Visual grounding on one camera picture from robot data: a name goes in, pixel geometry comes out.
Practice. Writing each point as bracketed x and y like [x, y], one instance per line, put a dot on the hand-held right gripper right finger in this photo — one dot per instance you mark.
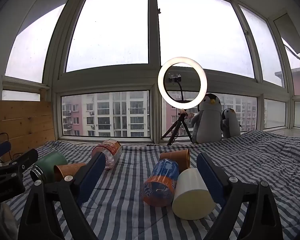
[211, 177]

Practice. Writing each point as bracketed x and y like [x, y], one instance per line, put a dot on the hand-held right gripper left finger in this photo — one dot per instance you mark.
[91, 177]

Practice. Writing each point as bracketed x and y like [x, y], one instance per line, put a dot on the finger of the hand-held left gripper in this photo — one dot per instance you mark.
[1, 150]
[22, 161]

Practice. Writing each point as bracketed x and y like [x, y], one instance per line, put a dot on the copper brown cup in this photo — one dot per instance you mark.
[70, 170]

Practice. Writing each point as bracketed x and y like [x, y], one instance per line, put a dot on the white cup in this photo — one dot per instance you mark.
[192, 195]

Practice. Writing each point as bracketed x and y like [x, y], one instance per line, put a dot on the clear cup with orange print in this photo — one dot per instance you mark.
[111, 152]

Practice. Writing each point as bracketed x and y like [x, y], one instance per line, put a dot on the brown cup with gold inside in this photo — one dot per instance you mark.
[176, 158]

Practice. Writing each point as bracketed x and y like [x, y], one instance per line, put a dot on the blue and orange printed cup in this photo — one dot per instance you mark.
[160, 182]

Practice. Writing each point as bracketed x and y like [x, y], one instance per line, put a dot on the green insulated bottle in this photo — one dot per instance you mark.
[51, 165]

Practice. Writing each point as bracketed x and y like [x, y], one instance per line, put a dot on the light grey cloth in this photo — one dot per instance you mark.
[1, 222]

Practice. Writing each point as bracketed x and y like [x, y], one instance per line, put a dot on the wooden board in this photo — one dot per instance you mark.
[25, 125]

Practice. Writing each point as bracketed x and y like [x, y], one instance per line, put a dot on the blue striped blanket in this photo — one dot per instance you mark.
[252, 160]

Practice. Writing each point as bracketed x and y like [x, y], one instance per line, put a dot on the large penguin plush toy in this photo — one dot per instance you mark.
[207, 122]

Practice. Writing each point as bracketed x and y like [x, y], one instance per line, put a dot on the small penguin plush toy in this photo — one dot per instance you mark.
[231, 125]

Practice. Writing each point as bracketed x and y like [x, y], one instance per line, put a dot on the black tripod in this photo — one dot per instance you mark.
[181, 126]

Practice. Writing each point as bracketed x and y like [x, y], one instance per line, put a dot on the phone clamp on gooseneck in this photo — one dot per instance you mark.
[175, 78]

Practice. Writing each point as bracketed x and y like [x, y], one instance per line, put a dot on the white window frame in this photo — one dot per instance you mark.
[152, 76]

